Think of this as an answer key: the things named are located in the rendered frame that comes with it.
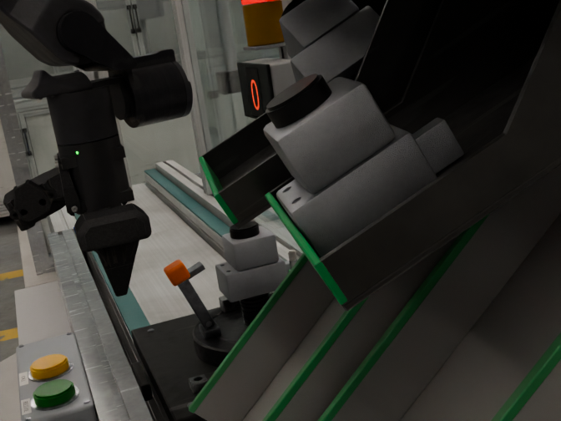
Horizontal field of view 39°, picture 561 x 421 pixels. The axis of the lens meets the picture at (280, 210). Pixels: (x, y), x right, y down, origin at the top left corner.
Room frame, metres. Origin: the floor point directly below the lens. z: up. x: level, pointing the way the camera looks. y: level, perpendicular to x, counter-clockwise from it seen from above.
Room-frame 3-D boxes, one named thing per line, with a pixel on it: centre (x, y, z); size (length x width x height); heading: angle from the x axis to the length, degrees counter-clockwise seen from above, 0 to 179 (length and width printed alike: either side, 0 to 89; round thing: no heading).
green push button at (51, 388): (0.72, 0.25, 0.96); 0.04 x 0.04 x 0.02
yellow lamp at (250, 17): (0.99, -0.01, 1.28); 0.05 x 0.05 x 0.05
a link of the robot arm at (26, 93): (0.73, 0.17, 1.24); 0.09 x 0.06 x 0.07; 123
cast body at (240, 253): (0.78, 0.03, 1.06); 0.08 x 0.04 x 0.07; 108
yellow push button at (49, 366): (0.79, 0.27, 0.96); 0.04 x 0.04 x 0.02
